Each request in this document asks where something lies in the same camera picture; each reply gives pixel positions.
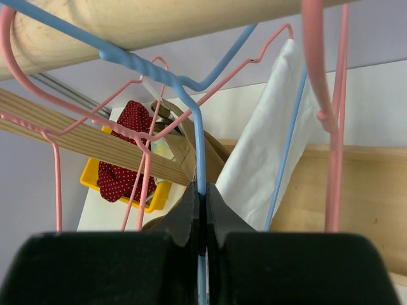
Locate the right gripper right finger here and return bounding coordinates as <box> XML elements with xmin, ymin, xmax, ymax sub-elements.
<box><xmin>206</xmin><ymin>184</ymin><xmax>399</xmax><ymax>304</ymax></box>

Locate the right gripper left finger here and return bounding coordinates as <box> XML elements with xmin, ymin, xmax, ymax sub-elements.
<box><xmin>1</xmin><ymin>183</ymin><xmax>199</xmax><ymax>304</ymax></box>

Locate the white cloth garment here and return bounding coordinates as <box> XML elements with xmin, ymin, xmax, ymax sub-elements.
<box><xmin>216</xmin><ymin>39</ymin><xmax>321</xmax><ymax>231</ymax></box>

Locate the pink hanger with brown skirt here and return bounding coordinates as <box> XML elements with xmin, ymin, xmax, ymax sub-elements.
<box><xmin>88</xmin><ymin>55</ymin><xmax>198</xmax><ymax>232</ymax></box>

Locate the brown skirt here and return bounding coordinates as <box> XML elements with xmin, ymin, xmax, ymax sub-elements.
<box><xmin>141</xmin><ymin>100</ymin><xmax>238</xmax><ymax>232</ymax></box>

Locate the red polka dot garment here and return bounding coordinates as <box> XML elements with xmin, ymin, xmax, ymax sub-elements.
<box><xmin>97</xmin><ymin>100</ymin><xmax>160</xmax><ymax>204</ymax></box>

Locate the blue hanger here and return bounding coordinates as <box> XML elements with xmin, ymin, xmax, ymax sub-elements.
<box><xmin>1</xmin><ymin>1</ymin><xmax>308</xmax><ymax>304</ymax></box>

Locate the pastel floral garment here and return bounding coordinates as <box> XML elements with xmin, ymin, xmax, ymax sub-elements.
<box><xmin>150</xmin><ymin>138</ymin><xmax>176</xmax><ymax>161</ymax></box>

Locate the wooden clothes rack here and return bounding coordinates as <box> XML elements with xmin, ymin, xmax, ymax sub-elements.
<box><xmin>1</xmin><ymin>1</ymin><xmax>406</xmax><ymax>275</ymax></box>

